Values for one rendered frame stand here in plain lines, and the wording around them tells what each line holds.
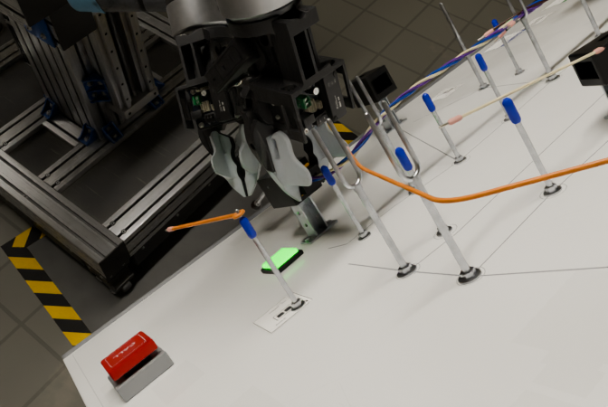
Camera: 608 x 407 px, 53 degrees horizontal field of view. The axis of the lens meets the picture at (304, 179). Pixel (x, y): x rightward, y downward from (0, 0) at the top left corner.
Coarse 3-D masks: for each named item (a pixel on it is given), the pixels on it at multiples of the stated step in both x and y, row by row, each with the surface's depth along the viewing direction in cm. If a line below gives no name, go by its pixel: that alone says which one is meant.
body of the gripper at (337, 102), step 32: (256, 32) 54; (288, 32) 52; (256, 64) 59; (288, 64) 55; (320, 64) 58; (256, 96) 58; (288, 96) 55; (320, 96) 58; (352, 96) 59; (288, 128) 58
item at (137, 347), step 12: (132, 336) 63; (144, 336) 61; (120, 348) 62; (132, 348) 60; (144, 348) 59; (156, 348) 60; (108, 360) 61; (120, 360) 59; (132, 360) 59; (144, 360) 60; (108, 372) 58; (120, 372) 58; (132, 372) 60
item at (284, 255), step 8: (288, 248) 70; (296, 248) 69; (272, 256) 71; (280, 256) 69; (288, 256) 68; (296, 256) 68; (264, 264) 70; (280, 264) 68; (288, 264) 68; (264, 272) 70; (272, 272) 68; (280, 272) 67
